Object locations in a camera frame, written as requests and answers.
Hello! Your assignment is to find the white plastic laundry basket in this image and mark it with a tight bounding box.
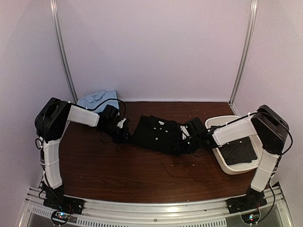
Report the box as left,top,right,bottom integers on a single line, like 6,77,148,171
205,115,262,175

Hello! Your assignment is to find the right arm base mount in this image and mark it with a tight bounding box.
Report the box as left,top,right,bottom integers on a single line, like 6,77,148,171
226,187,267,214

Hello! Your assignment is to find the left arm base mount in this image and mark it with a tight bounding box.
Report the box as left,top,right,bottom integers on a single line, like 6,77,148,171
42,183,84,215

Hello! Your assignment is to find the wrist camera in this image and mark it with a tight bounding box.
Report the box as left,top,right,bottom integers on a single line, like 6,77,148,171
102,105,130,129
180,117,208,138

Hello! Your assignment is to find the black long sleeve shirt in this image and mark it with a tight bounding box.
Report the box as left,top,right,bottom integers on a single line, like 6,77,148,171
131,115,189,156

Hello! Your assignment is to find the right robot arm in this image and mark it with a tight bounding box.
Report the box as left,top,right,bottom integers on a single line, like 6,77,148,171
178,105,293,209

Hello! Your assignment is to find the aluminium frame post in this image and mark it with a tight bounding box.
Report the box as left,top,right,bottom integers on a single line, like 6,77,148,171
49,0,78,103
229,0,258,115

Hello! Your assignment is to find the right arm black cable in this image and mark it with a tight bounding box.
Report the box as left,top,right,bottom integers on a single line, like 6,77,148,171
258,111,294,213

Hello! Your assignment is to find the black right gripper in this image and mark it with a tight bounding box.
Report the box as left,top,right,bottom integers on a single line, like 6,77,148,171
171,135,201,154

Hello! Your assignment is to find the aluminium frame post right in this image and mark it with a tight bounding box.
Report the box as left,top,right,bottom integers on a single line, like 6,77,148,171
229,0,258,115

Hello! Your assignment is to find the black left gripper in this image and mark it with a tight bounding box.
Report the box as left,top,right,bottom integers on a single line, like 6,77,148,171
100,123,134,144

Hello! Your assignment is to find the light blue folded shirt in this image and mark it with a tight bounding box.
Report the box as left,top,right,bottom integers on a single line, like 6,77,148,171
77,90,119,113

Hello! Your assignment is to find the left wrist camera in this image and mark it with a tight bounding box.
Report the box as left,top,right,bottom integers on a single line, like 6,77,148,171
102,105,130,129

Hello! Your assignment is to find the dark pinstriped folded shirt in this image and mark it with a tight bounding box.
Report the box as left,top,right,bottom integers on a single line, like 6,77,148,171
219,137,258,166

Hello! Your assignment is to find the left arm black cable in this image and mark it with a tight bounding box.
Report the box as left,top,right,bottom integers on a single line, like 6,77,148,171
89,98,127,119

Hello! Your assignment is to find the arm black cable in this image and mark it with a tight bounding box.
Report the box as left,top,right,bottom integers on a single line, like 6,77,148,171
89,98,127,119
258,111,294,213

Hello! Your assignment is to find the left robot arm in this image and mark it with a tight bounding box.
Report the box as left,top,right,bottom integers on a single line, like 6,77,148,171
35,97,130,190

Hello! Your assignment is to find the aluminium frame post left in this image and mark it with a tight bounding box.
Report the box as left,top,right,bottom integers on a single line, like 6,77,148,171
49,0,78,103

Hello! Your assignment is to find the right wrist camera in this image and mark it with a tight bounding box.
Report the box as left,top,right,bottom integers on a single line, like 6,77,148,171
180,117,208,138

